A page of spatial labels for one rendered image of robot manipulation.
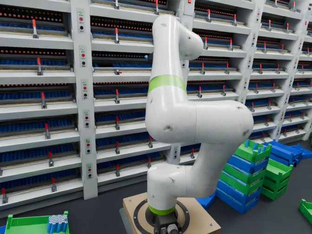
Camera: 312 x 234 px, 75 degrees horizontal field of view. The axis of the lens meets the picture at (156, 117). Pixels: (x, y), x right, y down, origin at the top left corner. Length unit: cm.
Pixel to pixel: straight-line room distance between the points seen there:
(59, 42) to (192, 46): 74
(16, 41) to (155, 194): 100
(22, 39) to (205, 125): 103
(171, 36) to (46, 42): 74
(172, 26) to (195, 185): 61
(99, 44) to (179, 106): 88
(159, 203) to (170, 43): 62
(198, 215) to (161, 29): 81
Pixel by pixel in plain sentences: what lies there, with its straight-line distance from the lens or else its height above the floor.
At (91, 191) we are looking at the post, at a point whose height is 6.
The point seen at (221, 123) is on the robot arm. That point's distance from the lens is 52.
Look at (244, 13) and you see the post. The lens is 210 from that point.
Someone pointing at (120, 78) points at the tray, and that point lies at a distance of 136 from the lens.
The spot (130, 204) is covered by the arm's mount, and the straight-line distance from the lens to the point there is 108.
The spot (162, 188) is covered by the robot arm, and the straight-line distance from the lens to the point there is 85.
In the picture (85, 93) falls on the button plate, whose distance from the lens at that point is 131.
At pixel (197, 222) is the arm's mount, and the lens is 102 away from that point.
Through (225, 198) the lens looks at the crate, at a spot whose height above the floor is 3.
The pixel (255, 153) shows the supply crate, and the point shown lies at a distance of 142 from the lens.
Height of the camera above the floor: 104
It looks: 18 degrees down
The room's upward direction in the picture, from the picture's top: 3 degrees clockwise
